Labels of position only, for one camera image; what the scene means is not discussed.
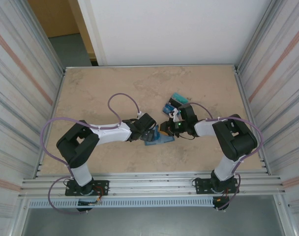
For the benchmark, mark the teal card holder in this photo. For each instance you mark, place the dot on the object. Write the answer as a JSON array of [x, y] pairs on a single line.
[[154, 143]]

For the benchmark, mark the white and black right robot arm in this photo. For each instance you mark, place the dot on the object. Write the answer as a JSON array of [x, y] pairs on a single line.
[[235, 140]]

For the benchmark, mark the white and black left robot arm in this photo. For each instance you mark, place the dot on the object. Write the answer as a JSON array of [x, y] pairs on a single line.
[[110, 132]]

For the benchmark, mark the blue diamond print credit card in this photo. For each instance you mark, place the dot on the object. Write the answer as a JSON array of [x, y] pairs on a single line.
[[166, 139]]

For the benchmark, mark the dark credit card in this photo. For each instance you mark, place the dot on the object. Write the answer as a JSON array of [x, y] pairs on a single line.
[[172, 101]]

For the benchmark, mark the teal packet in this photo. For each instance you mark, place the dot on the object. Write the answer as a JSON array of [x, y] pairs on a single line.
[[181, 97]]

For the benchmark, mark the small black connector board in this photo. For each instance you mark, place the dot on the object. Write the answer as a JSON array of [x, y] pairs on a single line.
[[90, 203], [219, 200]]

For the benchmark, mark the translucent corrugated side panel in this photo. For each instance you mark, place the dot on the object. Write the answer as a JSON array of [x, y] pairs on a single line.
[[11, 73], [287, 73]]

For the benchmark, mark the brown wooden door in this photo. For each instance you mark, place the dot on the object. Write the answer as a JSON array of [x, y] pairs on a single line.
[[56, 14]]

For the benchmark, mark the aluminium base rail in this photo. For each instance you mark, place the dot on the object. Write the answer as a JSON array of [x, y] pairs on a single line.
[[152, 183]]

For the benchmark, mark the aluminium table edge rail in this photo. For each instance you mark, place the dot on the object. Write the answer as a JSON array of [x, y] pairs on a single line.
[[152, 66]]

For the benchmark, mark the aluminium side rail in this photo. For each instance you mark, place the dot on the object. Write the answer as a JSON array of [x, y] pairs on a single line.
[[57, 98], [245, 98]]

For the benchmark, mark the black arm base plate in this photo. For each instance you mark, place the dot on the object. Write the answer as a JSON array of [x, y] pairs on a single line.
[[202, 188], [101, 188]]

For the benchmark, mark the aluminium frame post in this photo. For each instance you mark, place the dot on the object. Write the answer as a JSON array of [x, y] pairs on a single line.
[[47, 37], [256, 37]]

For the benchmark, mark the white door frame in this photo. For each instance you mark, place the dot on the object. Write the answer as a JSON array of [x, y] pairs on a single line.
[[90, 24]]

